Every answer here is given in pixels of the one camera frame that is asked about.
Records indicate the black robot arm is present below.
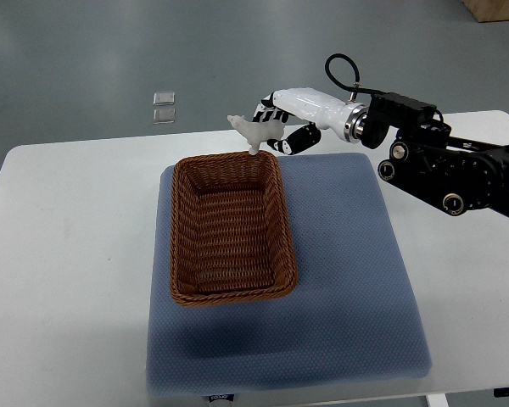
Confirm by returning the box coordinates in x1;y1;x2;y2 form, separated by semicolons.
361;92;509;218

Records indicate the white bear figurine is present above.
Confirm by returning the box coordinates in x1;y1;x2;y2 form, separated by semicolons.
227;115;284;155

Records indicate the brown wicker basket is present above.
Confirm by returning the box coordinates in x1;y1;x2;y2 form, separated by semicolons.
169;152;298;307

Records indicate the floor plate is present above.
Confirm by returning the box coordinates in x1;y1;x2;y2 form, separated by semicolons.
153;107;176;125
153;91;176;106

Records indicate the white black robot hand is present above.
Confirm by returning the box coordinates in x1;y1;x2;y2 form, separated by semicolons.
253;88;368;155

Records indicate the blue textured mat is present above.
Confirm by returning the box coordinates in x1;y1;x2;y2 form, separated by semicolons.
146;153;431;398

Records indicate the black label tag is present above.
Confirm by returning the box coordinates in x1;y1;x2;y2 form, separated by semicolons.
207;393;234;403

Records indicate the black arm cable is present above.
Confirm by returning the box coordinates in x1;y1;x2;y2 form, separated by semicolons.
324;53;374;105

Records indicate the upper floor plate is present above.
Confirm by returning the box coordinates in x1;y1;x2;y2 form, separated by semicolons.
153;91;176;106

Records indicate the wooden box corner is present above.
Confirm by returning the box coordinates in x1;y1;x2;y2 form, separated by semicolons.
462;0;509;23

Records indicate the lower floor plate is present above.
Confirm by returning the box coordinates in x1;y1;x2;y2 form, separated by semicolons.
153;107;176;125

